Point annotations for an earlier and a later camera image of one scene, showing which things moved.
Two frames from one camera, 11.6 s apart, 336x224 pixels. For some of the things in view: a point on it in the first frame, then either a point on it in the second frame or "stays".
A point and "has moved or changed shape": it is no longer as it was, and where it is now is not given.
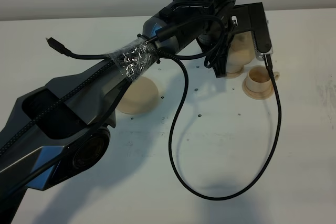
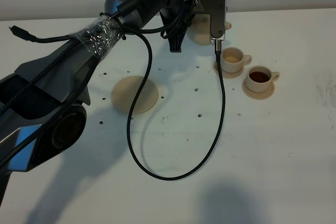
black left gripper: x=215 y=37 -> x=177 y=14
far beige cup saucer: x=231 y=75 stays
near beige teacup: x=258 y=79 stays
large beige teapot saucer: x=140 y=97 stays
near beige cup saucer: x=258 y=95 stays
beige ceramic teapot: x=242 y=52 has moved or changed shape
